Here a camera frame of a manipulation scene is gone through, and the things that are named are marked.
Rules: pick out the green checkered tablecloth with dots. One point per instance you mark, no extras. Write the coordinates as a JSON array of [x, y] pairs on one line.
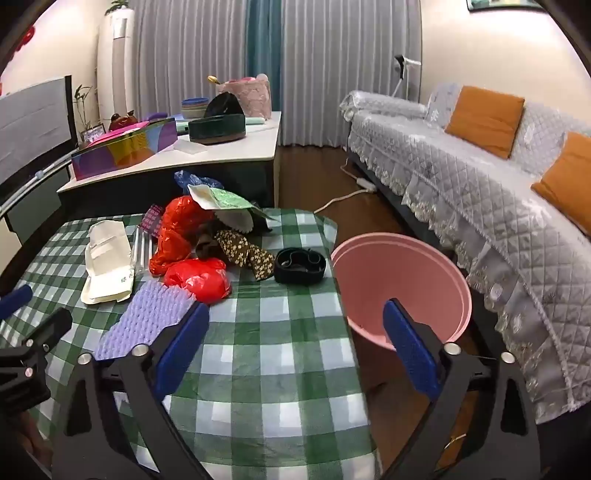
[[277, 346]]

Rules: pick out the black elastic band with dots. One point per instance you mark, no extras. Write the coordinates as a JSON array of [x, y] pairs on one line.
[[300, 272]]

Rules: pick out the red wall ornament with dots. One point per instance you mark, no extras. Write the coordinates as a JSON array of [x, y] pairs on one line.
[[27, 37]]

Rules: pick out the blue plastic bag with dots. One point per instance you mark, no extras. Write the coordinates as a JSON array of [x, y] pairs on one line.
[[187, 179]]

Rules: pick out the black hat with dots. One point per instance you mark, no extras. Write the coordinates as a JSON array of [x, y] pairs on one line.
[[221, 106]]

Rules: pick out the flat screen television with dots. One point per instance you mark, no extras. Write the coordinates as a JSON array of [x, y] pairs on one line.
[[32, 124]]

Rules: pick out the orange cushion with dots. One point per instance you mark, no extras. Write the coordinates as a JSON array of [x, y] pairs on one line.
[[568, 180], [485, 120]]

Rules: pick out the grey quilted sofa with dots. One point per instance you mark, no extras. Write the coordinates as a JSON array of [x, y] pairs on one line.
[[461, 184]]

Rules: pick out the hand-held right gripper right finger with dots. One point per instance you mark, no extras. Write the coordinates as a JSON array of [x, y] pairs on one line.
[[411, 346]]

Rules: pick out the green leafy plant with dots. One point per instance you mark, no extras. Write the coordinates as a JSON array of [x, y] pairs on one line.
[[117, 5]]

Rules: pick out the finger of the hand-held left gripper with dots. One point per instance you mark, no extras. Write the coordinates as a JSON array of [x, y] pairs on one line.
[[16, 297], [48, 327]]

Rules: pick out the grey curtain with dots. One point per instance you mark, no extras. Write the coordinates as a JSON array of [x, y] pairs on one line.
[[194, 55]]

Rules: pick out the pink lace basket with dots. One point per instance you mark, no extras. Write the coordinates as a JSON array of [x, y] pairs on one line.
[[254, 97]]

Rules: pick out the dark green round box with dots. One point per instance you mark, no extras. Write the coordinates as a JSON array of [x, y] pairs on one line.
[[217, 129]]

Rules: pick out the white floor air conditioner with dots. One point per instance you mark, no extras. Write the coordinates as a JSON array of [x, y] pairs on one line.
[[115, 69]]

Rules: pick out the white top coffee table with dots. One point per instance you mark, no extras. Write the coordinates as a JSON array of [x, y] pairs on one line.
[[221, 150]]

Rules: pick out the lavender bristle brush pad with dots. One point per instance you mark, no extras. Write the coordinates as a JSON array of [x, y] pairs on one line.
[[138, 318]]

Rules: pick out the dark television cabinet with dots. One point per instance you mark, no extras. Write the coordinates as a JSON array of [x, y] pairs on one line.
[[27, 217]]

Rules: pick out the pink plate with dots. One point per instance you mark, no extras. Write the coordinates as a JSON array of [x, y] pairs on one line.
[[392, 272]]

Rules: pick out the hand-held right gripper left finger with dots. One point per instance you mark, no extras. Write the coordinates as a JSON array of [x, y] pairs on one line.
[[184, 341]]

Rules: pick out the small photo frame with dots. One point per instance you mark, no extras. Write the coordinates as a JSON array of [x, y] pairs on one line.
[[92, 134]]

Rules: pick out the small red plastic bag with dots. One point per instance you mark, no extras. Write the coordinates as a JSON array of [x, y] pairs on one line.
[[198, 279]]

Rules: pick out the teal curtain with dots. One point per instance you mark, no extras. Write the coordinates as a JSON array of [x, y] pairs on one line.
[[264, 37]]

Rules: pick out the colourful rainbow box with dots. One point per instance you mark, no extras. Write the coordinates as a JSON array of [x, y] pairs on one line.
[[120, 152]]

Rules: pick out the brown floral cloth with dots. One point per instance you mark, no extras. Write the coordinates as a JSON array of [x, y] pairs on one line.
[[244, 254]]

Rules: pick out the green white paper packet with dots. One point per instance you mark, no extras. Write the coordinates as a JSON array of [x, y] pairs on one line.
[[226, 201]]

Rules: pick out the purple pink plastic packet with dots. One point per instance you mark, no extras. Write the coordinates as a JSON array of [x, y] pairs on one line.
[[152, 219]]

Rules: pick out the clear plastic package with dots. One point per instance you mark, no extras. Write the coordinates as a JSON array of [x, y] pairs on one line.
[[141, 249]]

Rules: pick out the large red plastic bag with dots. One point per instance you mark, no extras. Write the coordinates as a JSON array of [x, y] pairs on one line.
[[178, 230]]

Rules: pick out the stack of pastel bowls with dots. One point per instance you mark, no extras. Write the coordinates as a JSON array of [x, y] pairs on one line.
[[194, 107]]

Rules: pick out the small yellow object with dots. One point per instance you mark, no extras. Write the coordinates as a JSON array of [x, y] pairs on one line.
[[213, 80]]

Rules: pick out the framed wall picture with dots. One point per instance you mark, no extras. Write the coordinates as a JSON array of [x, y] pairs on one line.
[[503, 4]]

